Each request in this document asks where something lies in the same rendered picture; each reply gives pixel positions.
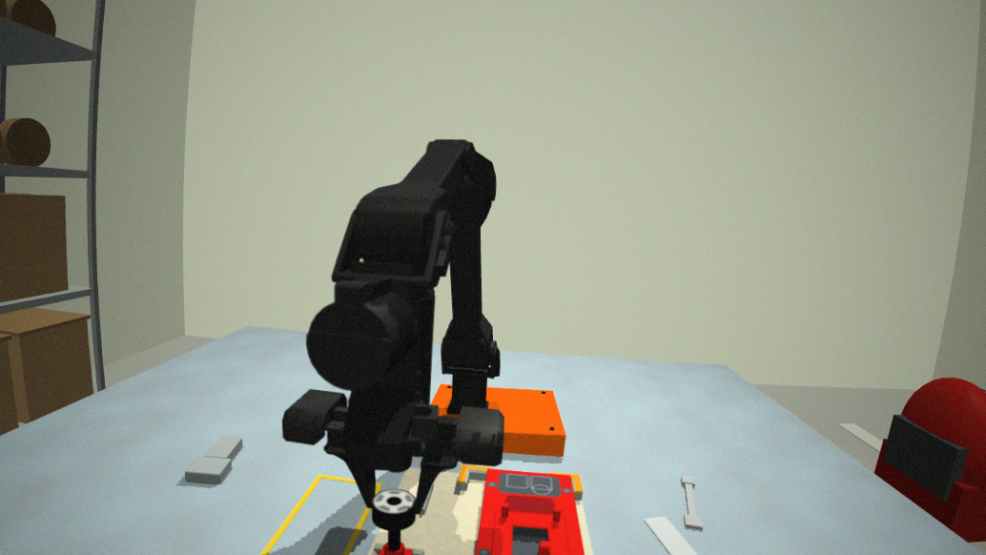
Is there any yellow rectangular outline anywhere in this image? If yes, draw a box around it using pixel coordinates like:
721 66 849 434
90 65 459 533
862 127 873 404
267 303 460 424
260 474 382 555

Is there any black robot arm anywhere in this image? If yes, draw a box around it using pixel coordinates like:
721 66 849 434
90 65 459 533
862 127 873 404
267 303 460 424
306 139 501 473

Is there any grey and black toy wheel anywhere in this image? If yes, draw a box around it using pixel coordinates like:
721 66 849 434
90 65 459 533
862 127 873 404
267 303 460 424
372 489 416 531

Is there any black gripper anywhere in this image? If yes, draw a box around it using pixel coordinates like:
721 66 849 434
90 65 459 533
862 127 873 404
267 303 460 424
282 350 505 514

